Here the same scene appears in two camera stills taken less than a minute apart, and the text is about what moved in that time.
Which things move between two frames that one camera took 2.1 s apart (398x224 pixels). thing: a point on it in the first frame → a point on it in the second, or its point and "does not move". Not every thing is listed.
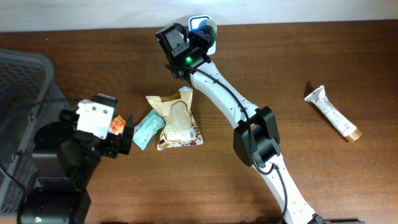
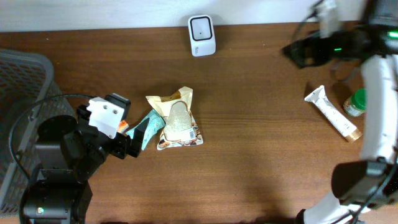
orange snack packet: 117,124 does not move
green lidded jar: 210,22 → 357,104
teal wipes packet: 147,128 does not move
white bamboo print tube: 319,99 does not move
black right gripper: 197,38 → 314,47
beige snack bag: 180,127 does not move
